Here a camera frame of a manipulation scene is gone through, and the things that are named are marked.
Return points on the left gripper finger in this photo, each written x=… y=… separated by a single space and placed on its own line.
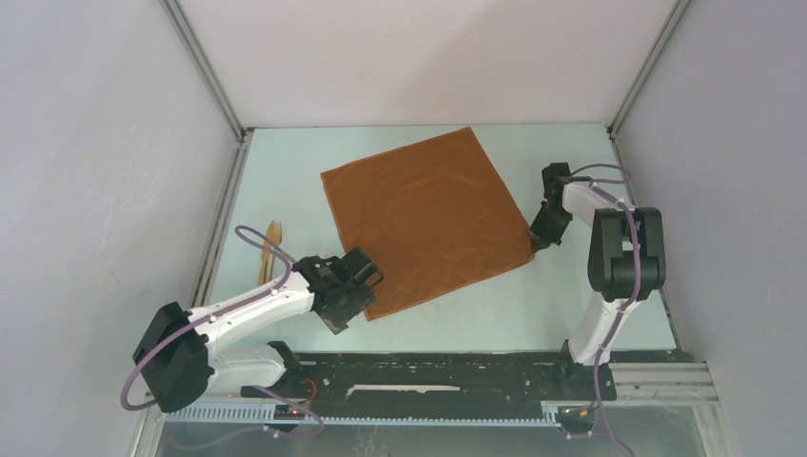
x=361 y=270
x=337 y=312

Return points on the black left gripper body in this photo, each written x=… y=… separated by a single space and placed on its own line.
x=352 y=293

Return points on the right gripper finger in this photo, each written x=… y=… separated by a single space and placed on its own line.
x=545 y=243
x=537 y=243

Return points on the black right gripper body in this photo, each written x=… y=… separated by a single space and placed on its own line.
x=550 y=223

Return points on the orange cloth napkin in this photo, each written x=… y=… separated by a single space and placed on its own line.
x=434 y=216

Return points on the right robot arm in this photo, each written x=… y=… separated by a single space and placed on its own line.
x=626 y=260

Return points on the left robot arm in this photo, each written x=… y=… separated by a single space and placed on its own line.
x=185 y=354

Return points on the wooden fork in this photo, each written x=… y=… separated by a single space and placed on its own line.
x=274 y=234

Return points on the white cable duct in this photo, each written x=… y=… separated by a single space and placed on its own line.
x=271 y=414

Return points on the right aluminium frame post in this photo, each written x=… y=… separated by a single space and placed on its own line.
x=659 y=46

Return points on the aluminium frame post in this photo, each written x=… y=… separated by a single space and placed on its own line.
x=188 y=37
x=659 y=46

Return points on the left aluminium frame post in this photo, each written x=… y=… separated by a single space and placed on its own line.
x=188 y=37

